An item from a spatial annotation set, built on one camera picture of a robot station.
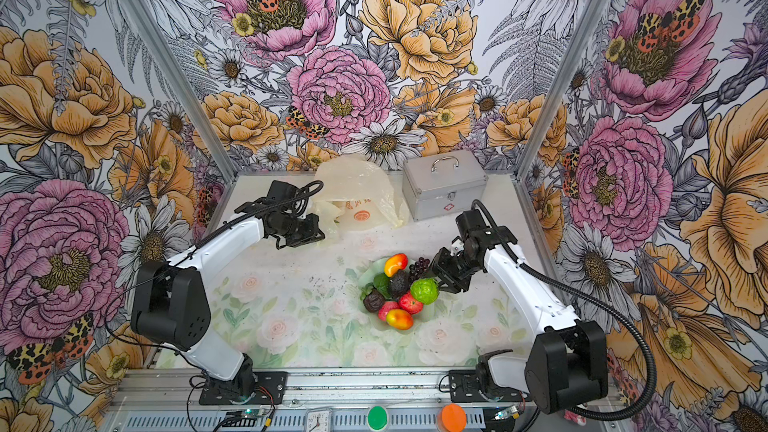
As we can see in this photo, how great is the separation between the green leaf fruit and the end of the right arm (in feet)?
0.51

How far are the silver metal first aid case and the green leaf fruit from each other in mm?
262

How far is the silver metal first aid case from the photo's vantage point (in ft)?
3.32

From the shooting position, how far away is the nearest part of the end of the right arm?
589mm

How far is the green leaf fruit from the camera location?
2.79ft
